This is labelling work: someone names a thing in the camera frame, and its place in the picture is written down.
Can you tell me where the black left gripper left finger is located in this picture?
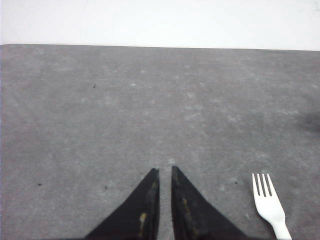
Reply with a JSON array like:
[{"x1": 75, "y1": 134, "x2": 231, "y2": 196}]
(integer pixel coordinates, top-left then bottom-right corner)
[{"x1": 84, "y1": 168, "x2": 160, "y2": 240}]

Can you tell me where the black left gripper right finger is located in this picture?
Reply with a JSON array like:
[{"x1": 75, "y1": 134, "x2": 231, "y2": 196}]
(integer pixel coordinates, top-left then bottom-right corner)
[{"x1": 171, "y1": 166, "x2": 249, "y2": 240}]

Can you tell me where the white plastic fork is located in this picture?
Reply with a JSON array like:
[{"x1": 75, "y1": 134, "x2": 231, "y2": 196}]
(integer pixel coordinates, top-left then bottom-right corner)
[{"x1": 251, "y1": 173, "x2": 292, "y2": 240}]

